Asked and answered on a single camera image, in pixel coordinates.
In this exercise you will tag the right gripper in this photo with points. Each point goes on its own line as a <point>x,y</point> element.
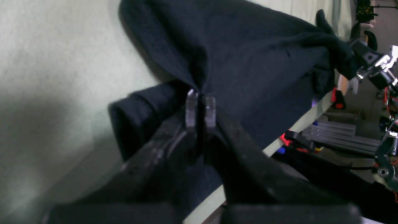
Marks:
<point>373,65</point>

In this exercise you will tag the aluminium extrusion rail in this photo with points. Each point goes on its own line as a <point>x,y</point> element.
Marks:
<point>342,136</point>

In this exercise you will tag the dark navy T-shirt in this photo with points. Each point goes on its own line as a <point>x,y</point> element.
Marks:
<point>264,68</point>

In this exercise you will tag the blue handled centre clamp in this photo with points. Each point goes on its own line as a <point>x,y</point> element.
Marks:
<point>296,141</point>

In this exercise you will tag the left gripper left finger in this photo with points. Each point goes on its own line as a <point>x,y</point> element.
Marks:
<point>158,136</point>

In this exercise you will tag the light green table cloth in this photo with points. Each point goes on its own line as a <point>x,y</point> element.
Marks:
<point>63,63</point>

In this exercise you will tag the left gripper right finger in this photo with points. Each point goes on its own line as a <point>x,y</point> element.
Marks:
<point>250,176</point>

